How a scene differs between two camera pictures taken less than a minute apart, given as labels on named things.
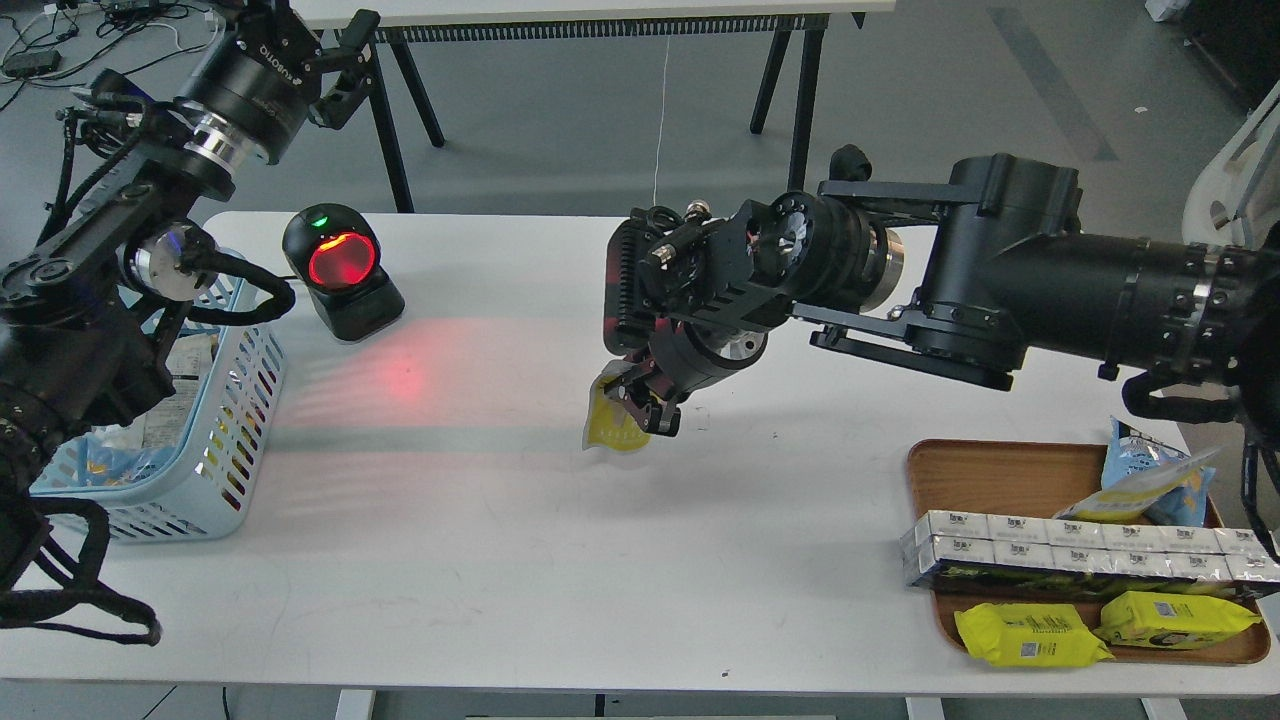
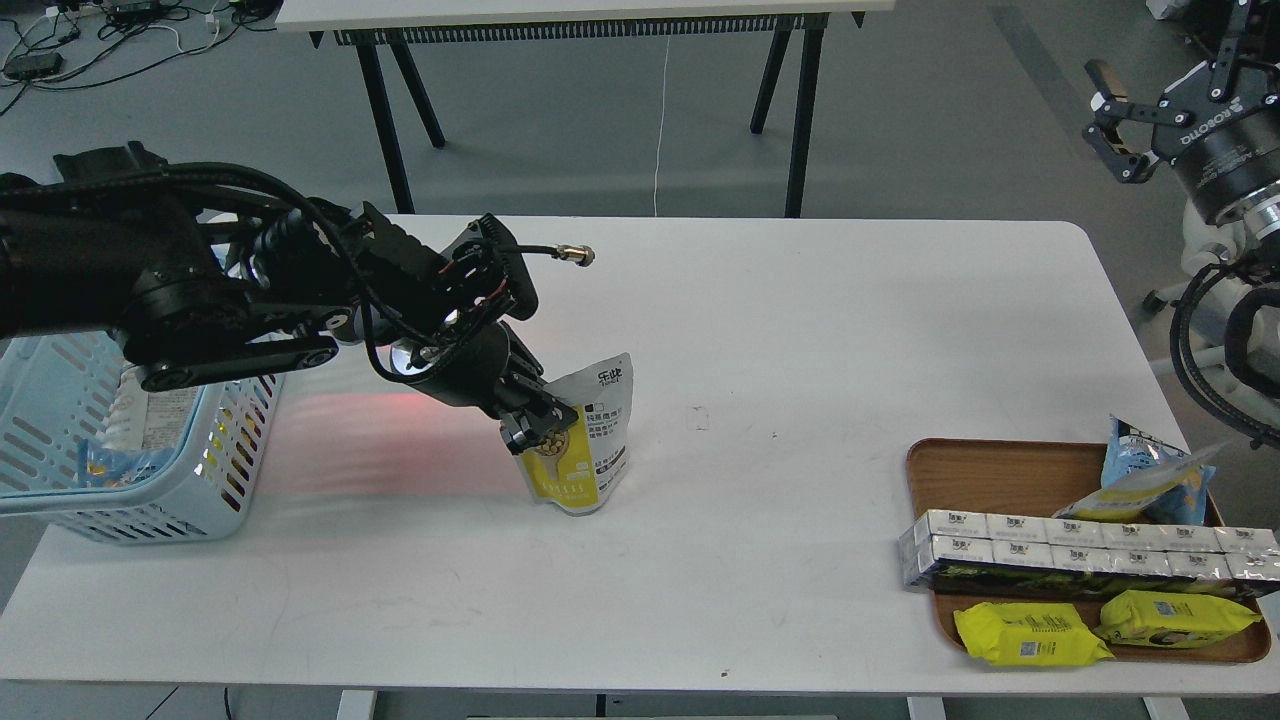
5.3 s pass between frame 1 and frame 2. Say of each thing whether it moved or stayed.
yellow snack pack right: stayed
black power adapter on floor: stayed
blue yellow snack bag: stayed
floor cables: stayed
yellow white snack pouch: moved
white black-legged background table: stayed
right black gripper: moved
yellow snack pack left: stayed
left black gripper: moved
